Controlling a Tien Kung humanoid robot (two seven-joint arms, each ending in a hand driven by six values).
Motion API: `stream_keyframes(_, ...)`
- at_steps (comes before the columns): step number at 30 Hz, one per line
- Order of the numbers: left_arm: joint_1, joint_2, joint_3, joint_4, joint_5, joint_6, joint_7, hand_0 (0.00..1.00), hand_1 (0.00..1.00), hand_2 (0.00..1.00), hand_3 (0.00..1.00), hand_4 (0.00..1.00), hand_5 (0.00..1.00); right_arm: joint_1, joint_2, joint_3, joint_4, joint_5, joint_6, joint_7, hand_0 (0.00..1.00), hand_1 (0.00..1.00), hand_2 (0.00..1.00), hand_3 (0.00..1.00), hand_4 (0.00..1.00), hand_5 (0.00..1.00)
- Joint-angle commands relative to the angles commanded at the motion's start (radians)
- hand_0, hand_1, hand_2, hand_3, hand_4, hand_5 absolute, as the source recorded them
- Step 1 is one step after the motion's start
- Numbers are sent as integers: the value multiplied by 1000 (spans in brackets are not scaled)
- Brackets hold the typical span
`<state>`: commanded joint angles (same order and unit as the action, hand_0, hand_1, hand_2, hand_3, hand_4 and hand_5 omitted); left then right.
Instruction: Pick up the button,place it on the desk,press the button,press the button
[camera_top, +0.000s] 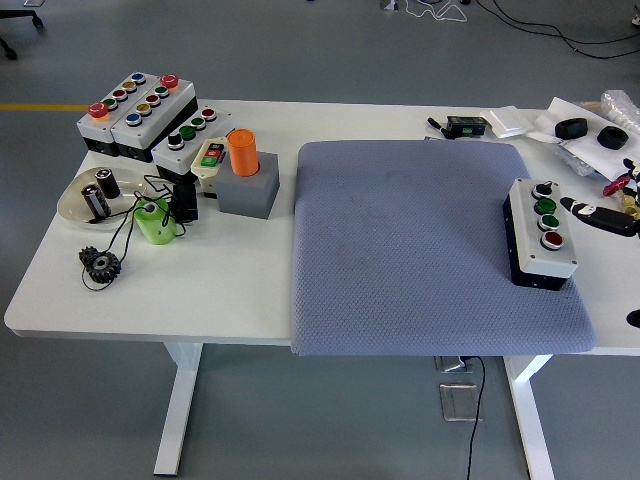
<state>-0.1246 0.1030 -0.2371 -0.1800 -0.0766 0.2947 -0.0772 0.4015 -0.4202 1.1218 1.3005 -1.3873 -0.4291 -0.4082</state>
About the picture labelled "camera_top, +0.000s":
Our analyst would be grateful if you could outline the black rubber ring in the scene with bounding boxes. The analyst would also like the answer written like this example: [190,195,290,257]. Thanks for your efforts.
[554,117,590,141]
[597,125,629,150]

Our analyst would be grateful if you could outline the white floor cable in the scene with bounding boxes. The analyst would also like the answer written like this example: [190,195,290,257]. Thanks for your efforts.
[402,0,469,24]

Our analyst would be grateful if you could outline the clear plastic dish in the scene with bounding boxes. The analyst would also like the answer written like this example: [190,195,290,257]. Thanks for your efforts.
[56,167,151,232]

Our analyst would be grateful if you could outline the black metal gear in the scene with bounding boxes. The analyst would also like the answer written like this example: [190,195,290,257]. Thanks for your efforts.
[77,245,123,287]

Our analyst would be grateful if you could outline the small black device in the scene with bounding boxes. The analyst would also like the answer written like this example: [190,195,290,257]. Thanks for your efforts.
[169,180,200,224]

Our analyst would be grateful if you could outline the grey-blue textured mat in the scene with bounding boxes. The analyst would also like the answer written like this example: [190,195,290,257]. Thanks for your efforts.
[290,139,598,357]

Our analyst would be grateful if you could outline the silver floor socket box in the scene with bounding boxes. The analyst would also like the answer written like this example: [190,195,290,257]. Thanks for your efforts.
[434,355,475,374]

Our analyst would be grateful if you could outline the bubble wrap bag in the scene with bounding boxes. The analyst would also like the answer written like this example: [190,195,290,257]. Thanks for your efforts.
[599,88,640,132]

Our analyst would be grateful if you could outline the white table leg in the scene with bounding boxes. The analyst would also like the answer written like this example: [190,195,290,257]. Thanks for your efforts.
[502,354,556,480]
[152,342,204,476]

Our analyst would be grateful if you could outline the brass valve with red handle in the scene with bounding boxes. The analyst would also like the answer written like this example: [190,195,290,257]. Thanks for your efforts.
[602,174,640,222]

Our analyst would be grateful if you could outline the white paper sheet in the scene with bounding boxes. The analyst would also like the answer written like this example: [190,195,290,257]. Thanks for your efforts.
[527,96,640,182]

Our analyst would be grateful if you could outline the green cylinder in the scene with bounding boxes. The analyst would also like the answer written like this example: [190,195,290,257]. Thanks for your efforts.
[131,197,179,246]

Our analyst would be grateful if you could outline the black office chair base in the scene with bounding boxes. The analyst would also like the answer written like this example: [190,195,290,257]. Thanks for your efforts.
[0,9,45,61]

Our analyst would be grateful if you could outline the orange cylinder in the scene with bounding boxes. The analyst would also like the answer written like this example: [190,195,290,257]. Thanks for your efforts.
[226,127,260,178]

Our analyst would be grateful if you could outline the white flat box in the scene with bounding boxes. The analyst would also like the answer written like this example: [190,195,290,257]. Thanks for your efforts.
[479,105,531,139]

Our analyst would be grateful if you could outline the black cylindrical capacitor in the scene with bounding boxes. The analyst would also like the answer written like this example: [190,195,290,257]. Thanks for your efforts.
[81,183,112,220]
[94,168,123,200]

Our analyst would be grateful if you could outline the four-button grey control box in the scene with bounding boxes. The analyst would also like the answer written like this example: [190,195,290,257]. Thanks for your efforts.
[151,104,236,184]
[501,177,578,291]

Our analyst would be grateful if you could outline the long black floor cable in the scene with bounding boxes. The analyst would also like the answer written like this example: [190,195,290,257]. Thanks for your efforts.
[474,0,640,60]

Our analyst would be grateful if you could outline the clear plastic bag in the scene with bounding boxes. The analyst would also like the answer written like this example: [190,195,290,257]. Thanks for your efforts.
[554,142,601,177]

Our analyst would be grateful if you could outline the grey block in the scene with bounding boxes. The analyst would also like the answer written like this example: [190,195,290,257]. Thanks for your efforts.
[214,152,281,220]

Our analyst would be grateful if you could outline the five-button grey control box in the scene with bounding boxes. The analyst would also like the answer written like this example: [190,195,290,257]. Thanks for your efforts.
[75,71,151,158]
[109,73,199,164]

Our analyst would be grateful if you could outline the thin black wire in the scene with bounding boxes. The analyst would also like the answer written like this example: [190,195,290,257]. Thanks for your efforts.
[81,173,187,292]

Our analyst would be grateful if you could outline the silver floor plate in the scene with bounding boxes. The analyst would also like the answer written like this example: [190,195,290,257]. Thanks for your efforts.
[439,382,484,422]

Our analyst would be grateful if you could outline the cream two-button pendant switch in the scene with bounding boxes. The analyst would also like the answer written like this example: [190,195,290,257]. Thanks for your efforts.
[190,135,231,194]

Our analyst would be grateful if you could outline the black module with green connector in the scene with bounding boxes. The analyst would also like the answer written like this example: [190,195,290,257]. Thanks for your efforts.
[445,114,487,139]

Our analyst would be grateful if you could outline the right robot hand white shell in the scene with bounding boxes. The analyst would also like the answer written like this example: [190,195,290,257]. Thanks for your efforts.
[559,157,640,239]

